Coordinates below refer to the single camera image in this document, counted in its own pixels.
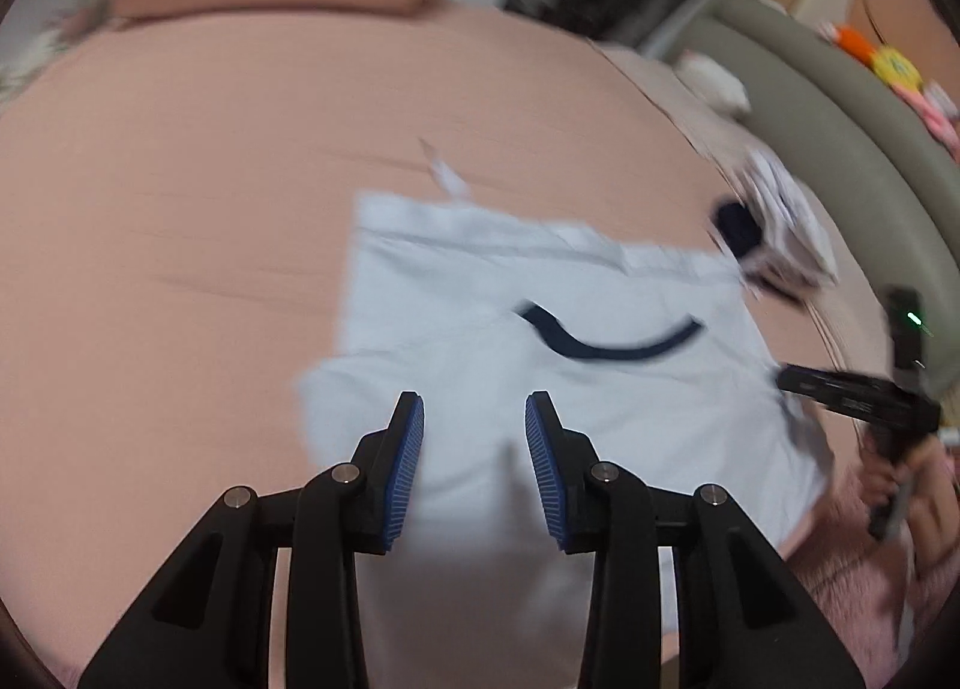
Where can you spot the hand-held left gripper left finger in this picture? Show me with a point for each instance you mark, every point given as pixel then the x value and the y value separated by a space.
pixel 405 471

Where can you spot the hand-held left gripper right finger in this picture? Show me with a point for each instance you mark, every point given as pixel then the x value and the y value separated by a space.
pixel 541 471

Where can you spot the stack of folded clothes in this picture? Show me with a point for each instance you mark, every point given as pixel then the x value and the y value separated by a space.
pixel 787 209

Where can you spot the orange plush toy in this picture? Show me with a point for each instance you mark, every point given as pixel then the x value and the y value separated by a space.
pixel 853 42

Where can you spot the pink round bed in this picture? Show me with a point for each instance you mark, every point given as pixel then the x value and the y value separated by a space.
pixel 187 209

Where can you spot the pink fluffy rug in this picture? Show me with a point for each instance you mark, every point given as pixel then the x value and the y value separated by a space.
pixel 847 584

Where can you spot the pink plush toy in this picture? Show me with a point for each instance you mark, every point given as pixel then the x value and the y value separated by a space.
pixel 941 113

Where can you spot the person's right hand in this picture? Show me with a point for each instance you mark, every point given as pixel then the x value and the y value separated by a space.
pixel 930 501

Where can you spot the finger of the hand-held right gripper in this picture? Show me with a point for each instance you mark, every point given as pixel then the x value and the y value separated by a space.
pixel 814 383

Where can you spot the white shirt with navy trim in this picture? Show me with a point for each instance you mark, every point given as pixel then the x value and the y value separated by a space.
pixel 525 269

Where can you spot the grey-green sofa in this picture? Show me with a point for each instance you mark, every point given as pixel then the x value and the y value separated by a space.
pixel 825 119

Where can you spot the yellow plush toy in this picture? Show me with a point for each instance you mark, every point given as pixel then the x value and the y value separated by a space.
pixel 896 68

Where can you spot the white rolled cloth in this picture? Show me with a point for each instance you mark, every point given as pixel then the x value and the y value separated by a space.
pixel 712 81

